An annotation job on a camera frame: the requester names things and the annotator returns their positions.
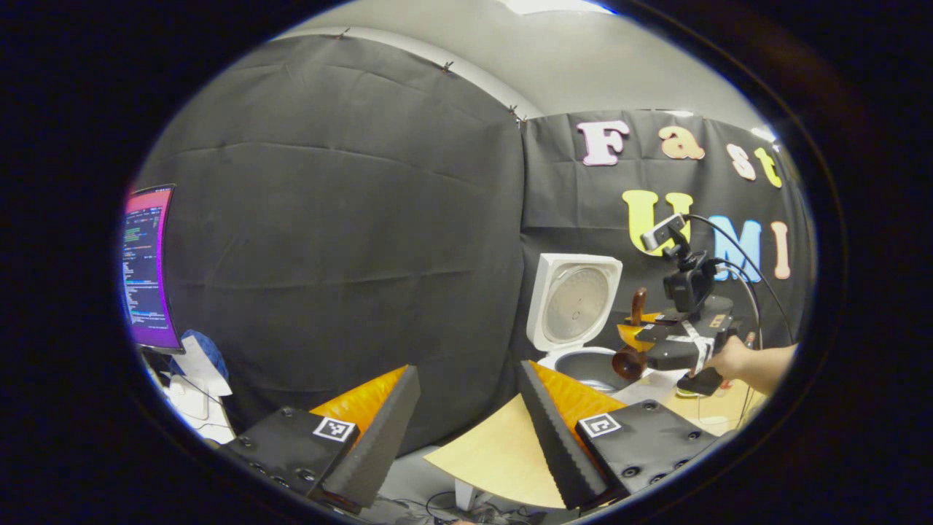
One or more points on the white plastic object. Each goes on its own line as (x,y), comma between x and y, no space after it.
(200,408)

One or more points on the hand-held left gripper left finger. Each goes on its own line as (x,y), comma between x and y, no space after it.
(383,445)

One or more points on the blue cloth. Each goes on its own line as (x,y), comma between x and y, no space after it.
(211,350)

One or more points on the white rice cooker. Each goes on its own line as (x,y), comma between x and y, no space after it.
(572,306)

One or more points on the brown wooden spoon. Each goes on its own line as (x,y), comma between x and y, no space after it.
(630,361)

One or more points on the black backdrop cloth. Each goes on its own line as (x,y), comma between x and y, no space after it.
(328,240)

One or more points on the small ceiling light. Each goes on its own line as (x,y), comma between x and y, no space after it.
(764,134)

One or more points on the large ceiling light panel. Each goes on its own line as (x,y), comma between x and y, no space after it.
(554,6)

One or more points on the white table leg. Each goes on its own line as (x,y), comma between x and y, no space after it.
(463,496)

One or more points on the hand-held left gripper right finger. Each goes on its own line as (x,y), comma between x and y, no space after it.
(557,445)

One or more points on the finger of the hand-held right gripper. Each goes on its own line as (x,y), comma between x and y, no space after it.
(634,337)
(652,318)

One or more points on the computer monitor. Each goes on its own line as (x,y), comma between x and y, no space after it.
(149,270)

